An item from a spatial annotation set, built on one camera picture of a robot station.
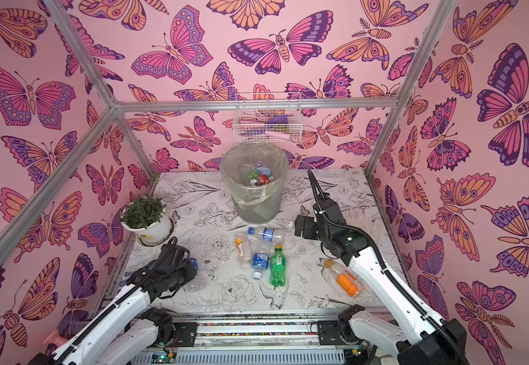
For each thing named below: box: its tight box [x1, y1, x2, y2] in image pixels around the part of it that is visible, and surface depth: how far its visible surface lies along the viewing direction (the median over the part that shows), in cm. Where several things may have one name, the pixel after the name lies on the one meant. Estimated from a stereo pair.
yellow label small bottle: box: [234, 233, 252, 268], surface depth 91 cm
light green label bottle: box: [241, 169, 260, 187], surface depth 96 cm
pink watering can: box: [42, 329, 69, 348], surface depth 66 cm
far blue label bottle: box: [247, 226, 289, 245], surface depth 96 cm
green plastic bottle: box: [269, 244, 287, 288], surface depth 87 cm
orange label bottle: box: [323, 258, 364, 299], surface depth 82 cm
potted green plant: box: [120, 195, 176, 248], surface depth 87 cm
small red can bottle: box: [254, 173, 270, 187], surface depth 95 cm
